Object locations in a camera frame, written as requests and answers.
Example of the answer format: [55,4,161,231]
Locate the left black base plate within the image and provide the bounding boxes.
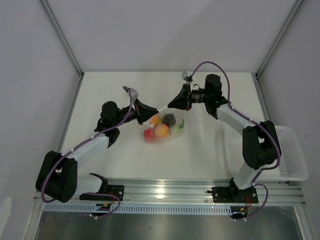
[79,185,125,201]

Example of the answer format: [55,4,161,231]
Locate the white slotted cable duct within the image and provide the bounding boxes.
[43,203,232,216]

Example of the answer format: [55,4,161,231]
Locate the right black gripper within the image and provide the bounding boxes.
[168,83,211,111]

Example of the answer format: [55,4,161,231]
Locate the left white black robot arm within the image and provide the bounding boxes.
[35,99,159,203]

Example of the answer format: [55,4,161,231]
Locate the dark purple fruit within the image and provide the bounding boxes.
[162,113,176,128]

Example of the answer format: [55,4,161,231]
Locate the left aluminium corner post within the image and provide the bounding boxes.
[38,0,84,79]

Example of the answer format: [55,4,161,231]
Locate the clear zip top bag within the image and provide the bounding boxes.
[133,108,186,143]

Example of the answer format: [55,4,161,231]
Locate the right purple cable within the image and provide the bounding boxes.
[189,61,282,221]

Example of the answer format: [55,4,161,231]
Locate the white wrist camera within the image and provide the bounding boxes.
[122,86,139,104]
[181,71,194,85]

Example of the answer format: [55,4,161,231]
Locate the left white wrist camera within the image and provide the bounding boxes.
[122,86,139,104]

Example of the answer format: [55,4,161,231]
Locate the aluminium corner post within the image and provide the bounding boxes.
[255,0,307,81]
[38,0,84,79]

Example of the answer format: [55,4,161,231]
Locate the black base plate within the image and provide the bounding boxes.
[207,186,259,204]
[79,185,125,201]

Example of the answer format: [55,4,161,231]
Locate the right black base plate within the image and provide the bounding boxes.
[207,186,259,204]

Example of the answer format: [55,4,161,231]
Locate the white perforated plastic basket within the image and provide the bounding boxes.
[224,125,308,182]

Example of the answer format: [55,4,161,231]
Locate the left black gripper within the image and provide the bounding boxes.
[113,99,158,128]

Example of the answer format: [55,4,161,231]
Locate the aluminium rail frame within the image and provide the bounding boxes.
[33,178,307,206]

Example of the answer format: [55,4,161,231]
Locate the green leafy vegetable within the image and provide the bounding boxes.
[171,118,185,134]

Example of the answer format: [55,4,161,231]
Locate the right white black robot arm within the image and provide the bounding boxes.
[167,74,281,203]

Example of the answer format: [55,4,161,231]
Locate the green orange mango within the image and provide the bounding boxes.
[148,115,162,127]

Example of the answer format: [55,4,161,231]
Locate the right aluminium corner post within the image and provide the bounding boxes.
[255,0,307,81]

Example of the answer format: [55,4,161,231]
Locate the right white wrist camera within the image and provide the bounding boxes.
[181,71,194,85]

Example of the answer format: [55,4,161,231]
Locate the red tomato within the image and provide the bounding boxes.
[143,127,156,142]

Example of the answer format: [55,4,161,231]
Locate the orange peach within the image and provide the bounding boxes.
[154,123,171,139]

